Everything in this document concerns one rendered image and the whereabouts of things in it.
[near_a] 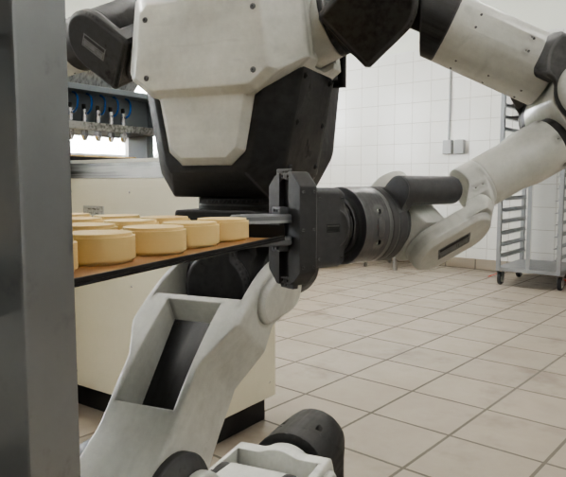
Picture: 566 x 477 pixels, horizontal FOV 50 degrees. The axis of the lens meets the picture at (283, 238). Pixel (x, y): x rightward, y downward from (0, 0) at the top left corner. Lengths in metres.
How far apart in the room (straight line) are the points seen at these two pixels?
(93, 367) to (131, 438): 1.57
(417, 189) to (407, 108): 5.66
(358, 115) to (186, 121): 5.85
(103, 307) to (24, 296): 1.94
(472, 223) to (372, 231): 0.14
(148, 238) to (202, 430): 0.38
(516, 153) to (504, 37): 0.15
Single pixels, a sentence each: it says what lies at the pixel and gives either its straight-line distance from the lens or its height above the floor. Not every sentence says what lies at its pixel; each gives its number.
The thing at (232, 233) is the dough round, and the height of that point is 0.78.
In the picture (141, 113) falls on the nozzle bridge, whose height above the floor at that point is 1.11.
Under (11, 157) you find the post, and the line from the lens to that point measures 0.27.
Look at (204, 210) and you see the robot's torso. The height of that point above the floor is 0.79.
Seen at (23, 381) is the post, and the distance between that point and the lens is 0.28.
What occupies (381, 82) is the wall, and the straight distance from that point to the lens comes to 6.55.
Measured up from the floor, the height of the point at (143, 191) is 0.79.
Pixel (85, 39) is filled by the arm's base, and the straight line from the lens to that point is 1.04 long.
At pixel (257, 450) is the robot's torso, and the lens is 1.18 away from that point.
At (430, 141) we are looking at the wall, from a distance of 6.21.
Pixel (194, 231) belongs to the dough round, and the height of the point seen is 0.79.
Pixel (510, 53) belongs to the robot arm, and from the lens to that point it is 0.84.
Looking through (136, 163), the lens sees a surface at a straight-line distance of 2.04.
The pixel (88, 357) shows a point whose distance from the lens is 2.33.
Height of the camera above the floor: 0.83
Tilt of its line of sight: 5 degrees down
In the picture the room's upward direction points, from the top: straight up
